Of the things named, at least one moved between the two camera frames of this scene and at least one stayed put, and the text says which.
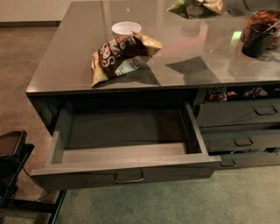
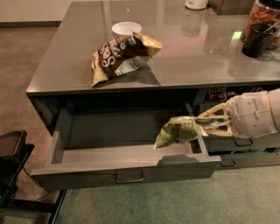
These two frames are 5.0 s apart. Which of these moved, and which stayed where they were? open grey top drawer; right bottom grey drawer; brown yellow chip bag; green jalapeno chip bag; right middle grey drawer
Moved: green jalapeno chip bag
Stayed: right middle grey drawer; brown yellow chip bag; right bottom grey drawer; open grey top drawer
